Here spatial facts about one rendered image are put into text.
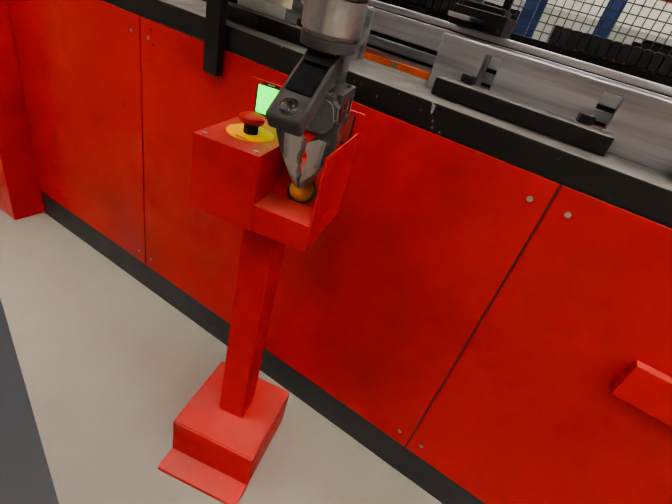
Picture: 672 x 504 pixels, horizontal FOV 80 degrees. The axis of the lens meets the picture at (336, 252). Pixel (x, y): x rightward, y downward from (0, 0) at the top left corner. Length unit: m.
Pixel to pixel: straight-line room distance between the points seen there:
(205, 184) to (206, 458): 0.67
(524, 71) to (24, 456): 0.85
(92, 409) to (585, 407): 1.09
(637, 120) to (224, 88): 0.78
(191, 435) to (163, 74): 0.84
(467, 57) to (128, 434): 1.11
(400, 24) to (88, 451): 1.25
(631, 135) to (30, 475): 0.90
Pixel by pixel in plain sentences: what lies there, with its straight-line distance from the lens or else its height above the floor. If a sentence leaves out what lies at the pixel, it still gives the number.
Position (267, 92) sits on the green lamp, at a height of 0.82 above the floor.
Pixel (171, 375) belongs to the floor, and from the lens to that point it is 1.27.
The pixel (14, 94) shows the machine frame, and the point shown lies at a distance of 1.76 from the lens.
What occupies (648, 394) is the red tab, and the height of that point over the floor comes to 0.58.
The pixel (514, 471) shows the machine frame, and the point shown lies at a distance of 1.05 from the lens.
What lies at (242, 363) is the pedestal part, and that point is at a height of 0.30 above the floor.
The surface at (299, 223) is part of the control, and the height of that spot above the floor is 0.70.
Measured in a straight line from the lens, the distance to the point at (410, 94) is 0.74.
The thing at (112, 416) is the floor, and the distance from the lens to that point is 1.21.
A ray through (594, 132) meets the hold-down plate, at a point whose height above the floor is 0.90.
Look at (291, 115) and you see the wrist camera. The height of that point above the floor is 0.86.
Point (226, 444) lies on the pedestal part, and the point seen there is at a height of 0.12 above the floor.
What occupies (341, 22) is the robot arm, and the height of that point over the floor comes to 0.96.
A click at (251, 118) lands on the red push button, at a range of 0.63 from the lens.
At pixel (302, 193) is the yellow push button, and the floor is 0.72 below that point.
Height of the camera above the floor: 1.00
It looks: 33 degrees down
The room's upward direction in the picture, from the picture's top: 16 degrees clockwise
